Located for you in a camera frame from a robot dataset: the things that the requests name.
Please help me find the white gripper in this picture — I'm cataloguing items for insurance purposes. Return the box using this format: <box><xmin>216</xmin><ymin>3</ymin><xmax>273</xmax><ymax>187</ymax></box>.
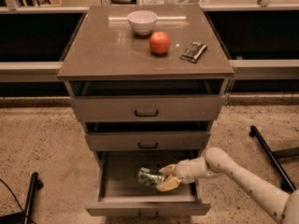
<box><xmin>156</xmin><ymin>157</ymin><xmax>208</xmax><ymax>191</ymax></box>

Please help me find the green soda can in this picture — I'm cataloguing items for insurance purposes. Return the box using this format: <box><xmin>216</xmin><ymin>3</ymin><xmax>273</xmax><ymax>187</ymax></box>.
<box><xmin>137</xmin><ymin>167</ymin><xmax>165</xmax><ymax>188</ymax></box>

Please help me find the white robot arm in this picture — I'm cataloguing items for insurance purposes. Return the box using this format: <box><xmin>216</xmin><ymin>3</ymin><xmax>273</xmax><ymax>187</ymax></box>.
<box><xmin>157</xmin><ymin>147</ymin><xmax>299</xmax><ymax>224</ymax></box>

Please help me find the bottom grey drawer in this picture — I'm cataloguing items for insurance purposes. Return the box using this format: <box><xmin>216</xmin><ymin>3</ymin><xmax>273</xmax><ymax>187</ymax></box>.
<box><xmin>86</xmin><ymin>150</ymin><xmax>210</xmax><ymax>219</ymax></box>

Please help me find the grey drawer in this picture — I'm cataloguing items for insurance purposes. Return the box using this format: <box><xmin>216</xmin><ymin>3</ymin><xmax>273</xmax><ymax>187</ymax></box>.
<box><xmin>86</xmin><ymin>150</ymin><xmax>210</xmax><ymax>219</ymax></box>
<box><xmin>70</xmin><ymin>79</ymin><xmax>223</xmax><ymax>121</ymax></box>
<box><xmin>85</xmin><ymin>120</ymin><xmax>210</xmax><ymax>151</ymax></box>

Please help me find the middle grey drawer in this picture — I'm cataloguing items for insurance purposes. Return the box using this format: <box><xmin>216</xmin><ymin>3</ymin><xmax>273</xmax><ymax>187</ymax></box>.
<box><xmin>85</xmin><ymin>120</ymin><xmax>210</xmax><ymax>151</ymax></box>

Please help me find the grey drawer cabinet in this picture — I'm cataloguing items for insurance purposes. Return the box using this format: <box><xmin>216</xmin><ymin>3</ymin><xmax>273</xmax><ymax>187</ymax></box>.
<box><xmin>56</xmin><ymin>4</ymin><xmax>235</xmax><ymax>157</ymax></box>

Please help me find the top grey drawer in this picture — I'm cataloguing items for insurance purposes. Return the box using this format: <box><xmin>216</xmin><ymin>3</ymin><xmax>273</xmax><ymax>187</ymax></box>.
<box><xmin>70</xmin><ymin>79</ymin><xmax>223</xmax><ymax>121</ymax></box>

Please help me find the black stand leg right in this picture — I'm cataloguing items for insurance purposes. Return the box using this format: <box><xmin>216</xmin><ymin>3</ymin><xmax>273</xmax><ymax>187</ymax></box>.
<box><xmin>249</xmin><ymin>125</ymin><xmax>299</xmax><ymax>192</ymax></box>

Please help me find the black stand leg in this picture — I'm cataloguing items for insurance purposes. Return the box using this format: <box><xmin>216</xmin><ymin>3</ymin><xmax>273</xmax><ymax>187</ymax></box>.
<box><xmin>0</xmin><ymin>172</ymin><xmax>44</xmax><ymax>224</ymax></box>
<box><xmin>249</xmin><ymin>125</ymin><xmax>299</xmax><ymax>192</ymax></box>

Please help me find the dark snack bar wrapper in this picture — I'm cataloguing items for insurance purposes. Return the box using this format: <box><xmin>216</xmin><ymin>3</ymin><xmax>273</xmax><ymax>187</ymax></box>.
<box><xmin>180</xmin><ymin>42</ymin><xmax>207</xmax><ymax>63</ymax></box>

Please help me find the red apple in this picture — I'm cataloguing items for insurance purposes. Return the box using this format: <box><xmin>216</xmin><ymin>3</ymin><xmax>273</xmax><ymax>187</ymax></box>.
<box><xmin>149</xmin><ymin>32</ymin><xmax>171</xmax><ymax>55</ymax></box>

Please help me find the black stand leg left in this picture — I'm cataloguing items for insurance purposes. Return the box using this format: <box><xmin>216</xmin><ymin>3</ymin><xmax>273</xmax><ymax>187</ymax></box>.
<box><xmin>0</xmin><ymin>172</ymin><xmax>44</xmax><ymax>224</ymax></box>

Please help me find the white bowl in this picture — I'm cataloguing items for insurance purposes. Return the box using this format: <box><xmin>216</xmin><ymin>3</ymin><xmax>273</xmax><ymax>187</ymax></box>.
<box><xmin>127</xmin><ymin>10</ymin><xmax>157</xmax><ymax>35</ymax></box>

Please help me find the metal guard rail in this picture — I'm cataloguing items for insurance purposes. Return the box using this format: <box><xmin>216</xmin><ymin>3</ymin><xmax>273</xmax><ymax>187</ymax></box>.
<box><xmin>0</xmin><ymin>60</ymin><xmax>299</xmax><ymax>82</ymax></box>

